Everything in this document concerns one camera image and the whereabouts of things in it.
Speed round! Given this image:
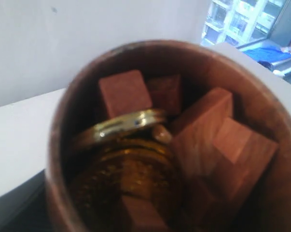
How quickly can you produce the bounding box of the brown wooden cup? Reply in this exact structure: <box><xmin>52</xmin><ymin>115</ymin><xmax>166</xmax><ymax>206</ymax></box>
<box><xmin>45</xmin><ymin>40</ymin><xmax>291</xmax><ymax>232</ymax></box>

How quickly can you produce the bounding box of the gold coin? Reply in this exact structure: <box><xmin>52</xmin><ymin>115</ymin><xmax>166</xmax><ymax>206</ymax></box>
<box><xmin>69</xmin><ymin>139</ymin><xmax>182</xmax><ymax>232</ymax></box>
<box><xmin>70</xmin><ymin>109</ymin><xmax>167</xmax><ymax>151</ymax></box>

